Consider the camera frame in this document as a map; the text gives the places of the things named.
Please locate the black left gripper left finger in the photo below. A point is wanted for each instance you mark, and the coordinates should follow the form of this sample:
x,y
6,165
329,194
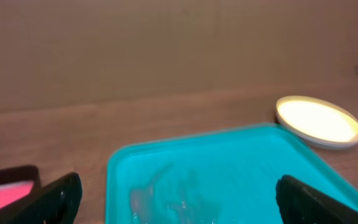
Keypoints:
x,y
56,203

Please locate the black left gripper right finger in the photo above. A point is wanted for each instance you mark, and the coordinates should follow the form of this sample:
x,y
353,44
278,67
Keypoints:
x,y
300,203

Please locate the yellow-green plate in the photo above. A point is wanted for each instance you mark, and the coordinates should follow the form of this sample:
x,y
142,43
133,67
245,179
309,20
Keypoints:
x,y
318,122

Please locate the dark tray with red water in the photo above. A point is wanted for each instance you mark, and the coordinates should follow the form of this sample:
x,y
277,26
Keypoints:
x,y
17,182

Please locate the teal plastic tray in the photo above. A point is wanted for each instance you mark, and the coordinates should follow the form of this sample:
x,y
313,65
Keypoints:
x,y
225,176

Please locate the cardboard box wall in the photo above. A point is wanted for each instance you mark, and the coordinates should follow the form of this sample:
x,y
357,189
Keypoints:
x,y
58,53

